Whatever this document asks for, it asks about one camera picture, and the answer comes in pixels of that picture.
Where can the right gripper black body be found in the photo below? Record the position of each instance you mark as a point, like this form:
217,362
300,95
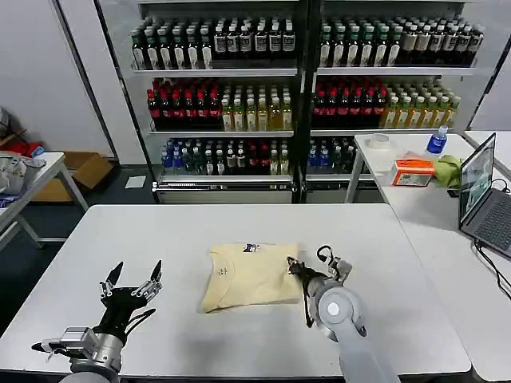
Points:
308,275

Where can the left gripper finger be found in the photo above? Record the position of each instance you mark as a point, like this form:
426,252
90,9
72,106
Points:
153,285
113,279

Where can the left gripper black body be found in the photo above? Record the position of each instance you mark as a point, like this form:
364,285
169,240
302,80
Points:
120,307

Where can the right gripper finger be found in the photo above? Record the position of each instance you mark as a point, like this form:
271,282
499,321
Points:
294,271
296,265

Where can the cream yellow shirt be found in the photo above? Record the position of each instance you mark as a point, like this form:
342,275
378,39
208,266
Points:
255,279

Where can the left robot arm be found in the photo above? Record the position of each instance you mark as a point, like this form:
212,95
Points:
100,351

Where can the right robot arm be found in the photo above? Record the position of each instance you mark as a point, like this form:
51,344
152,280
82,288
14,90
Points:
339,311

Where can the white paper sheet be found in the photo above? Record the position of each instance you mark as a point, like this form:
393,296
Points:
135,182

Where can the brown cardboard box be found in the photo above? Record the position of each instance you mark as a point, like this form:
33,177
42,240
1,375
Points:
88,171

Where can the grey metal-legged table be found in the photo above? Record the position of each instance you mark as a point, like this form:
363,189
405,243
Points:
52,163

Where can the blue package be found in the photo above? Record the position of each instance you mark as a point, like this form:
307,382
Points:
7,199

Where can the orange white tissue box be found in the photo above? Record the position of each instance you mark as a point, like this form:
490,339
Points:
411,173

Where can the grey plastic bag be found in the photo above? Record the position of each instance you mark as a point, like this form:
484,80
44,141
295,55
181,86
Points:
12,173

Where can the white tape roll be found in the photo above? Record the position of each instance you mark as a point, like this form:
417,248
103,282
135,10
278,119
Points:
379,141

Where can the bottle shelf rack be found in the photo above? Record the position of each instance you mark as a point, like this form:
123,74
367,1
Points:
239,115
359,107

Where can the red cloth item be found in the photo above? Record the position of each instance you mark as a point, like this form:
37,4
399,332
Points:
20,149

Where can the small black adapter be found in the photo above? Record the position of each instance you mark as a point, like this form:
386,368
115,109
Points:
453,193

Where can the green cloth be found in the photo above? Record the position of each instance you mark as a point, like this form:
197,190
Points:
449,171

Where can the blue-label water bottle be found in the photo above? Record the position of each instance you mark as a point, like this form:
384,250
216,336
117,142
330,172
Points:
436,143

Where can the grey open laptop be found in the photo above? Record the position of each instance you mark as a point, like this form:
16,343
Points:
493,223

